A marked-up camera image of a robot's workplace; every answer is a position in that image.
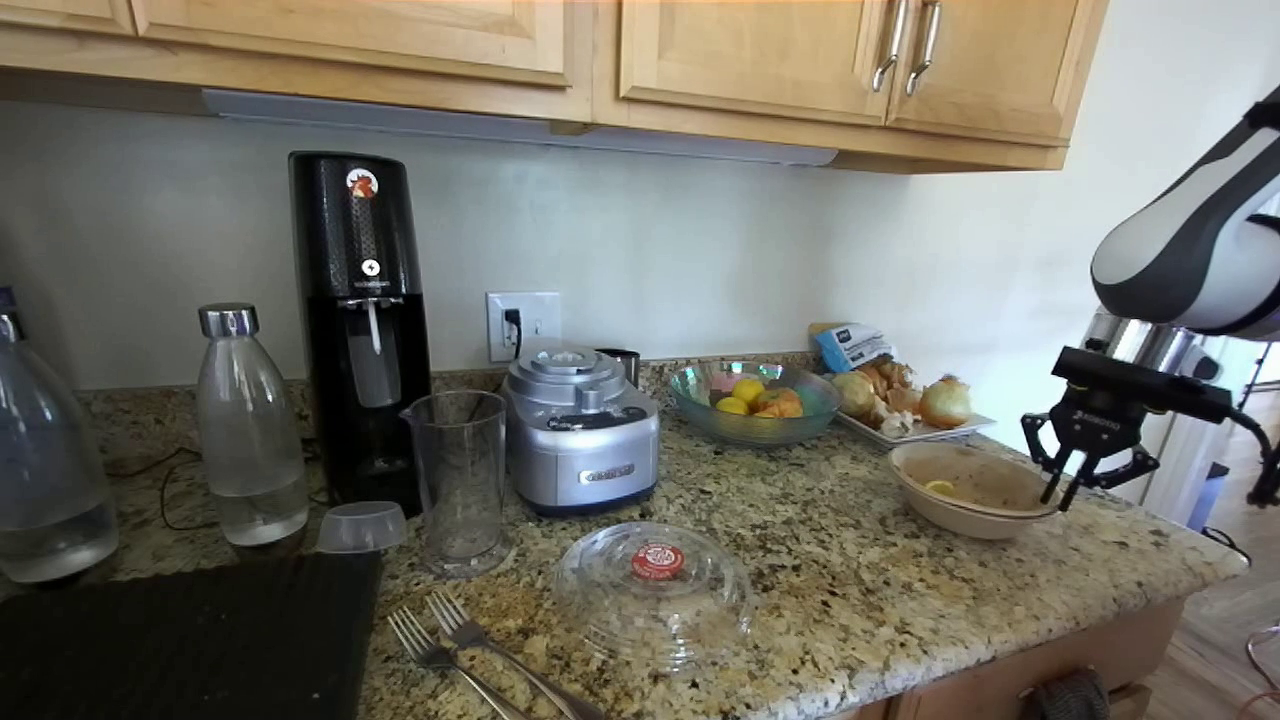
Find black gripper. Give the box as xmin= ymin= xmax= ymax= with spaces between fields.
xmin=1016 ymin=398 xmax=1162 ymax=517

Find beige ceramic bowl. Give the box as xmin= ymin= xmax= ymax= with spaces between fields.
xmin=888 ymin=436 xmax=1064 ymax=527
xmin=896 ymin=505 xmax=1057 ymax=545

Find large yellow onion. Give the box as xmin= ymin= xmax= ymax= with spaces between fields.
xmin=914 ymin=373 xmax=975 ymax=432

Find white rectangular plate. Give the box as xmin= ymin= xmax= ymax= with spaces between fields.
xmin=830 ymin=404 xmax=996 ymax=454

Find brown shallot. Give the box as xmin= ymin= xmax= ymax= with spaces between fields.
xmin=870 ymin=358 xmax=929 ymax=410

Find wooden base cabinets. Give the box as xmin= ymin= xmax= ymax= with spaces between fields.
xmin=850 ymin=598 xmax=1192 ymax=720

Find blue white snack bag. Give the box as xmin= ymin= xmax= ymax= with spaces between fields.
xmin=807 ymin=318 xmax=898 ymax=382

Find blue-green glass bowl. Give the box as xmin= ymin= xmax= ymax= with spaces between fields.
xmin=664 ymin=358 xmax=843 ymax=454

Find orange fruit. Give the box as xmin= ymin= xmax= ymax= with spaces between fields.
xmin=754 ymin=383 xmax=810 ymax=426

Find stainless steel cup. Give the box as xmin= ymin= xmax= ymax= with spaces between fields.
xmin=591 ymin=346 xmax=649 ymax=392

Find silver food processor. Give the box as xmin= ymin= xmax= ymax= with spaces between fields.
xmin=498 ymin=346 xmax=664 ymax=519

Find glass lid red knob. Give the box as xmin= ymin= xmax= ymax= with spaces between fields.
xmin=550 ymin=517 xmax=754 ymax=676

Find wooden upper cabinets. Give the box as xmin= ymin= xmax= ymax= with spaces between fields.
xmin=0 ymin=0 xmax=1110 ymax=178

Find clear plastic pitcher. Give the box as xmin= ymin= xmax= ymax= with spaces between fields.
xmin=396 ymin=383 xmax=514 ymax=581

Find metal fork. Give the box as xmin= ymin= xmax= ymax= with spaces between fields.
xmin=421 ymin=591 xmax=604 ymax=720
xmin=384 ymin=609 xmax=514 ymax=720

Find black soda maker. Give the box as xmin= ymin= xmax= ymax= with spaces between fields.
xmin=286 ymin=148 xmax=434 ymax=519

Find small clear bottle silver cap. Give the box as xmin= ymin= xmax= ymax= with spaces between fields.
xmin=192 ymin=299 xmax=313 ymax=554

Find large clear bottle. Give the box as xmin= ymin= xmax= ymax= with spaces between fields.
xmin=0 ymin=284 xmax=119 ymax=590

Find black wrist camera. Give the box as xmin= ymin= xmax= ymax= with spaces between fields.
xmin=1050 ymin=346 xmax=1234 ymax=427

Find metal cabinet handle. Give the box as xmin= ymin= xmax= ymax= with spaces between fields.
xmin=868 ymin=0 xmax=910 ymax=96
xmin=902 ymin=0 xmax=948 ymax=96

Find white wall outlet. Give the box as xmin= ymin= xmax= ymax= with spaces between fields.
xmin=478 ymin=289 xmax=567 ymax=368

